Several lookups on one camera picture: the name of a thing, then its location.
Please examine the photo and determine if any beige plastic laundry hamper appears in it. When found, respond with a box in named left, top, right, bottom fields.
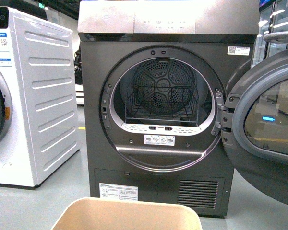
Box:
left=52, top=197, right=202, bottom=230

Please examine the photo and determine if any dark grey tumble dryer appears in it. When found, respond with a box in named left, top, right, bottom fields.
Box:
left=78, top=0, right=259, bottom=218

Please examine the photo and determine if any open grey dryer door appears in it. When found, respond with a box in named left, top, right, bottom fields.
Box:
left=216, top=49, right=288, bottom=205

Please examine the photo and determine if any black equipment behind machines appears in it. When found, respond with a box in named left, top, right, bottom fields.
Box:
left=74, top=49, right=83, bottom=85

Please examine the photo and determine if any black wire drying rack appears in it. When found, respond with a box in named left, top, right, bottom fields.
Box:
left=125, top=86, right=199, bottom=126

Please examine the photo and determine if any white washing machine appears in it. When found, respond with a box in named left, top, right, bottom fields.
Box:
left=0, top=6, right=79, bottom=187

